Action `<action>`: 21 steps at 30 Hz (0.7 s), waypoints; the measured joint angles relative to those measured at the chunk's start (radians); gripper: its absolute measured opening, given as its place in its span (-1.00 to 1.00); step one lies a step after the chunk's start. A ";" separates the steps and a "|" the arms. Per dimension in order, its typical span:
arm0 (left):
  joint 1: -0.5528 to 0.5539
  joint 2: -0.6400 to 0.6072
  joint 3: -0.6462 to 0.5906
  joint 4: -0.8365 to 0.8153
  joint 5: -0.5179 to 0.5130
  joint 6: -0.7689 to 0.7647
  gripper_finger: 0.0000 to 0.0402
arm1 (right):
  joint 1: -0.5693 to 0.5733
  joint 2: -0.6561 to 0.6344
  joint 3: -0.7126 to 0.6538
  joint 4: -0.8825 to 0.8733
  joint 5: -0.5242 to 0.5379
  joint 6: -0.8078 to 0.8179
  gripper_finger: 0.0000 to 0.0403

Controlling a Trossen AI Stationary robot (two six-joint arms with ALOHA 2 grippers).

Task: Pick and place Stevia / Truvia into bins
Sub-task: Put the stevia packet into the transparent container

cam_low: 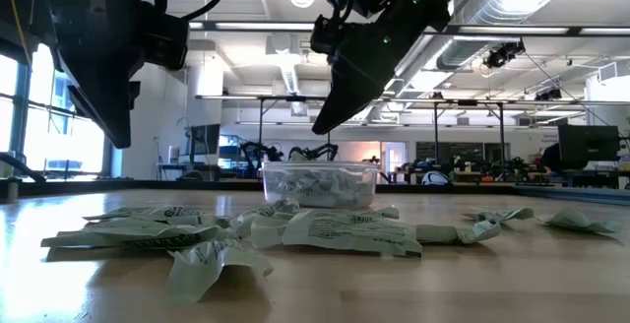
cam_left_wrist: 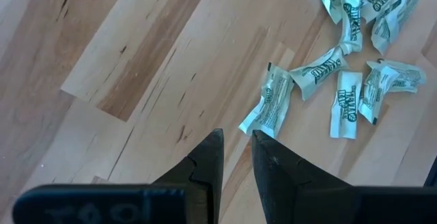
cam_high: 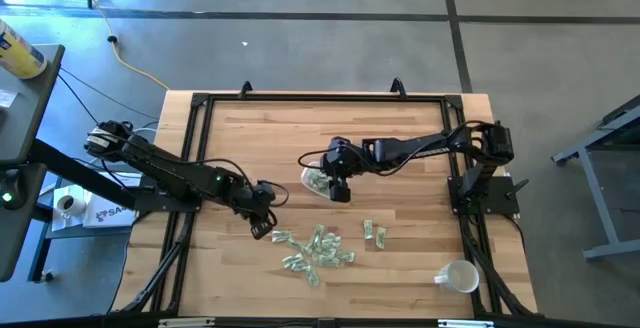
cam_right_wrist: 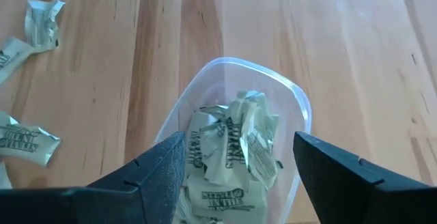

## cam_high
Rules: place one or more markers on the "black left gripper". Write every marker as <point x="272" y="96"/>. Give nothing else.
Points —
<point x="255" y="200"/>

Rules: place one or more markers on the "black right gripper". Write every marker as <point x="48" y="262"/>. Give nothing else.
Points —
<point x="345" y="165"/>

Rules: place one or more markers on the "clear plastic container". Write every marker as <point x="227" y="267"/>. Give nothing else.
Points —
<point x="311" y="175"/>

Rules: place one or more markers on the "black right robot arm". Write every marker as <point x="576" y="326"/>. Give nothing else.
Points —
<point x="415" y="148"/>

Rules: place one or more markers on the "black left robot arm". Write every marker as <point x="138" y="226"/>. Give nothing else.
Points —
<point x="165" y="168"/>

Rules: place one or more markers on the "white mug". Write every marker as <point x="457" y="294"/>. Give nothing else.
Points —
<point x="462" y="277"/>

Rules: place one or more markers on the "white printed box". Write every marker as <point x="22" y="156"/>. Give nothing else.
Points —
<point x="107" y="214"/>

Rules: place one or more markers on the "black lever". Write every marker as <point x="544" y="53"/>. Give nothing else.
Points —
<point x="517" y="188"/>

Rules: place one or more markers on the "black diagonal desk strut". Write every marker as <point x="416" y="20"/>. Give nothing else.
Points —
<point x="75" y="173"/>

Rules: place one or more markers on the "dark low cart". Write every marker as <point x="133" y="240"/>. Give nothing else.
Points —
<point x="65" y="234"/>

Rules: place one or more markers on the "dark grey desk panel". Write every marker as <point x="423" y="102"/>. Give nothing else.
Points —
<point x="15" y="238"/>

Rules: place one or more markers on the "black mouse with green light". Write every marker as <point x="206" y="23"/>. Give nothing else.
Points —
<point x="11" y="188"/>

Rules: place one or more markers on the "grey metal table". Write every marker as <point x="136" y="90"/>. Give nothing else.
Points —
<point x="600" y="198"/>

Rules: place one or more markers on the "dark grey desk top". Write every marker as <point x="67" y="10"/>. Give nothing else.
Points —
<point x="30" y="113"/>

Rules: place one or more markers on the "yellow wipes canister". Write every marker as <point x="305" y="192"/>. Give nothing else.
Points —
<point x="17" y="53"/>

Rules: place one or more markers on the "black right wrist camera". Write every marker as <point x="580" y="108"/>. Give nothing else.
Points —
<point x="340" y="184"/>

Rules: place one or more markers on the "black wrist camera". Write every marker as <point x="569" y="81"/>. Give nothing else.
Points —
<point x="260" y="219"/>
<point x="340" y="184"/>

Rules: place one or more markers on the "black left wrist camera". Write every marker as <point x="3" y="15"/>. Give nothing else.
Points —
<point x="260" y="219"/>

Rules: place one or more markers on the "black aluminium table frame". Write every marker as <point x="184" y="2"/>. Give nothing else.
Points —
<point x="325" y="98"/>

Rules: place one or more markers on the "silver metal bracket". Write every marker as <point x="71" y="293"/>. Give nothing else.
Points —
<point x="186" y="323"/>
<point x="465" y="323"/>

